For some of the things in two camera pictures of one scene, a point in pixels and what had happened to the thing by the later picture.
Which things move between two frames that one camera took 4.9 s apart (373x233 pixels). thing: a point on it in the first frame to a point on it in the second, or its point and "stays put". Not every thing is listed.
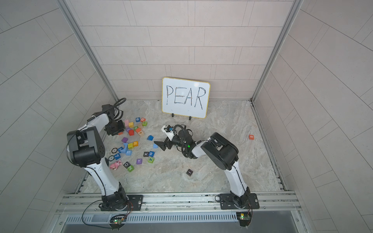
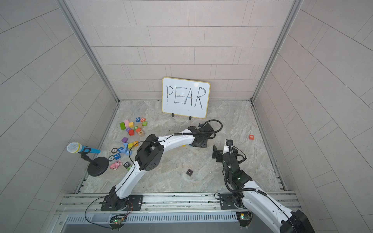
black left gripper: x=122 y=128 to x=205 y=144
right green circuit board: x=244 y=218 stays put
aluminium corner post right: x=296 y=7 stays put
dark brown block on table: x=189 y=172 stays put
